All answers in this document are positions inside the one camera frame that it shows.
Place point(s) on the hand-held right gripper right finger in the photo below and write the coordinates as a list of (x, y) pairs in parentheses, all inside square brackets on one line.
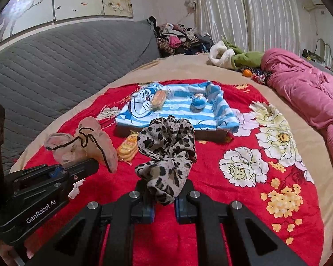
[(181, 212)]

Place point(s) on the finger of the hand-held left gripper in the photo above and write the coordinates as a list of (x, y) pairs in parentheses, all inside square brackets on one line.
[(83, 167), (30, 173)]

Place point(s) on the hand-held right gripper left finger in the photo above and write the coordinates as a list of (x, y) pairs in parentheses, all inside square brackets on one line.
[(148, 213)]

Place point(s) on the orange cracker packet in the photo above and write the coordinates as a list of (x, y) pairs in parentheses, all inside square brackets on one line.
[(158, 99), (127, 146)]

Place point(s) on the leopard print scrunchie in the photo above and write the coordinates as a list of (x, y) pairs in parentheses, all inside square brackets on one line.
[(166, 144)]

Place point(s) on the dark shallow box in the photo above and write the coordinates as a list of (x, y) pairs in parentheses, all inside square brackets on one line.
[(211, 135)]

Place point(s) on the blue striped cartoon cloth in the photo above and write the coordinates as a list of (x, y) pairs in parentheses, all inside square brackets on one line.
[(183, 113)]

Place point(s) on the blue white toy egg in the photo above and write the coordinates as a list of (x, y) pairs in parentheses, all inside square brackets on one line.
[(198, 99)]

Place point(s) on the person's left hand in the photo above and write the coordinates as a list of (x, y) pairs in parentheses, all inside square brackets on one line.
[(14, 255)]

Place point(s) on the red floral blanket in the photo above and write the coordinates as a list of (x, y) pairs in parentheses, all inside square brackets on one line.
[(211, 171)]

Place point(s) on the grey quilted headboard cover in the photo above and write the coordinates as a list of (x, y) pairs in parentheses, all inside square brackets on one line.
[(58, 61)]

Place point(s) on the beige bed sheet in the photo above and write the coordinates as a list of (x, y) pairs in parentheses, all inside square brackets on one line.
[(183, 66)]

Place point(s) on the orange fruit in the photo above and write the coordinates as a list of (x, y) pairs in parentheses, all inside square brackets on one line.
[(247, 73)]

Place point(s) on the red white candy wrapper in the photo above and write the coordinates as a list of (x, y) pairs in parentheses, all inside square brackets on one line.
[(259, 78)]

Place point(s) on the dark patterned cloth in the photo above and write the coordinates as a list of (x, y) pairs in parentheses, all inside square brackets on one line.
[(255, 70)]

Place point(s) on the pile of clothes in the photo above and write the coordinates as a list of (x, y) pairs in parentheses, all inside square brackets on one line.
[(177, 37)]

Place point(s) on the green white fleece blanket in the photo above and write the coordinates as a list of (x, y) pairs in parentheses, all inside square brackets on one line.
[(219, 52)]

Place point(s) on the pink quilt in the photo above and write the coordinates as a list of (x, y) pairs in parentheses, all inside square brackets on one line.
[(308, 88)]

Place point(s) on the white curtain tassel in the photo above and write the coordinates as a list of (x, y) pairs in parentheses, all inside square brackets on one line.
[(189, 2)]

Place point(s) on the small dark bag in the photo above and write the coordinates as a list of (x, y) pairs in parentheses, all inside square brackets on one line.
[(308, 54)]

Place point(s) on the white striped curtain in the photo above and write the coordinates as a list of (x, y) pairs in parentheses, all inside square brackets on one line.
[(238, 13)]

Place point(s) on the white air conditioner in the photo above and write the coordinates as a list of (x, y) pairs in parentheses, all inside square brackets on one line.
[(317, 7)]

